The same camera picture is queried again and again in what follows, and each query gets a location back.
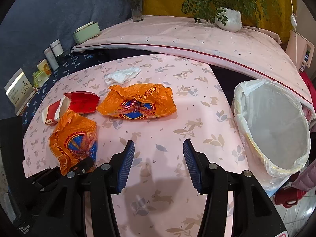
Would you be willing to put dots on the pink dotted bench cover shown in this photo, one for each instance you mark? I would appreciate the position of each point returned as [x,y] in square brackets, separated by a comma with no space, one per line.
[248,51]

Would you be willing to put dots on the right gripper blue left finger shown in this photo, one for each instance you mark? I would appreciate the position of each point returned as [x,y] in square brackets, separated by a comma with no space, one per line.
[125,165]

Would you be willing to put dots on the pink rabbit print tablecloth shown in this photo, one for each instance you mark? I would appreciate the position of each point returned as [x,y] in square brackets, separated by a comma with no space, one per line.
[159,198]

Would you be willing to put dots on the orange plastic bag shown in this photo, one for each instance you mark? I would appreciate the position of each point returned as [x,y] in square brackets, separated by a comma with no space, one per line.
[138,101]
[73,139]

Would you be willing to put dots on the navy leaf print cloth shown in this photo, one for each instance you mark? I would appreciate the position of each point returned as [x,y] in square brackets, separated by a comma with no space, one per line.
[73,63]

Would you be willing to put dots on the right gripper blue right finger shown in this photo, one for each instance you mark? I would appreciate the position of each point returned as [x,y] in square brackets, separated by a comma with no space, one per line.
[192,162]

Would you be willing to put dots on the small green white box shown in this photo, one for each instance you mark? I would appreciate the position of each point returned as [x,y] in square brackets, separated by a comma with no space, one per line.
[39,78]

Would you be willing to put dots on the pink appliance with display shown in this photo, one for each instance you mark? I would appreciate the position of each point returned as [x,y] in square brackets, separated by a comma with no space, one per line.
[300,50]

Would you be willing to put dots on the trash bin with white liner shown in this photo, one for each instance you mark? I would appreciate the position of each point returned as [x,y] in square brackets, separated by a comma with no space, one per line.
[273,130]

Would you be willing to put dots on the mint green storage box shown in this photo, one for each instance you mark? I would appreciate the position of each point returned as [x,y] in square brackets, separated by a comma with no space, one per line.
[86,32]

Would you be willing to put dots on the white cylindrical jar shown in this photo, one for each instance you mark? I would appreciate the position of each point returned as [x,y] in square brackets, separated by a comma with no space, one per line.
[57,48]

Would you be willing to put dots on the pink quilted jacket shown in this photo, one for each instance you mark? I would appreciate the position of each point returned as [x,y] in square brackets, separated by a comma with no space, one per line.
[307,179]

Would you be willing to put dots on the white gold card box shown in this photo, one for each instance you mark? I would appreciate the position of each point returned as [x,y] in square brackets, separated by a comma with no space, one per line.
[19,91]

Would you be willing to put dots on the small orange print box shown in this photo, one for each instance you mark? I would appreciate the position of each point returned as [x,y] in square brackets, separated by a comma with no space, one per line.
[44,67]

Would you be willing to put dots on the white tissue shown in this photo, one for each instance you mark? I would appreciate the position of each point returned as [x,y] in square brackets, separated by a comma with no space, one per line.
[121,76]

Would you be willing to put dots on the white pot green plant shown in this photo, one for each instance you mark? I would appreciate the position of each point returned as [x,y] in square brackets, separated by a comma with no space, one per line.
[261,13]

